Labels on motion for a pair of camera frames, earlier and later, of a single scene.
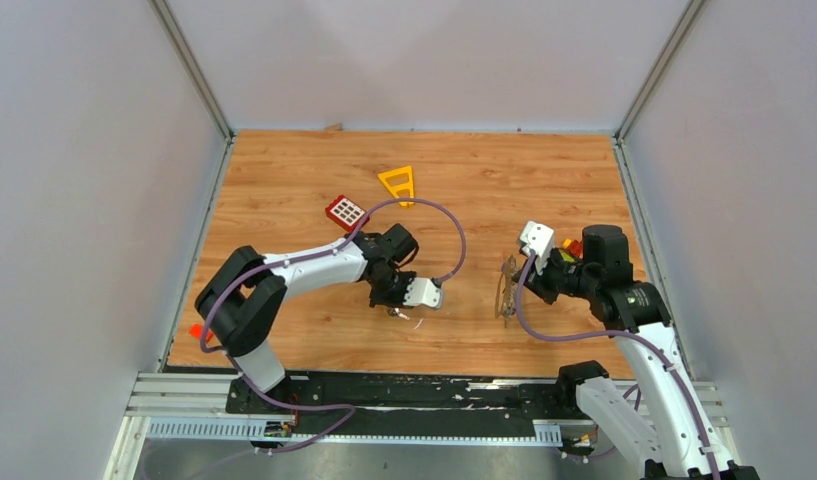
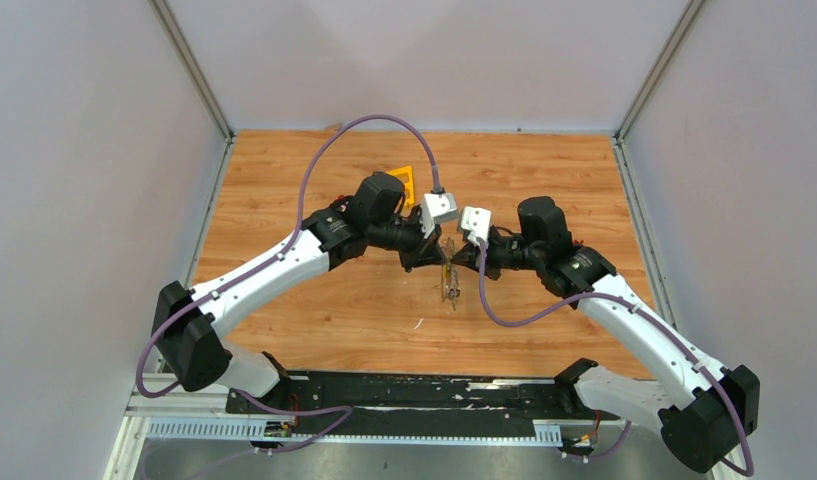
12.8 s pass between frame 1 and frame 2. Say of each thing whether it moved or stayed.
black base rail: stayed
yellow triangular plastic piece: stayed
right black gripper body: moved
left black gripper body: moved
